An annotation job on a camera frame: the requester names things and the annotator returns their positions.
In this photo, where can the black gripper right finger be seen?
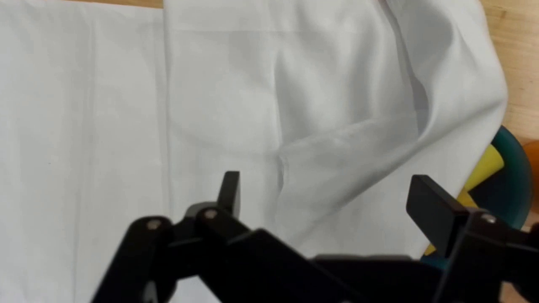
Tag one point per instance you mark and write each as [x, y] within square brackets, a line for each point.
[471, 241]

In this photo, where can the teal and orange bowl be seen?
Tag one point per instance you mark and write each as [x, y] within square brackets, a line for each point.
[507, 179]

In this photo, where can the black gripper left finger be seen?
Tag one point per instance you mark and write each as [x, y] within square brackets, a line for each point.
[212, 253]

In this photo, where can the white cloth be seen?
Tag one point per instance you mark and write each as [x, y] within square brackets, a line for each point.
[224, 111]

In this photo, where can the yellow toy block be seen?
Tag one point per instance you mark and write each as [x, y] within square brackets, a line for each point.
[485, 169]

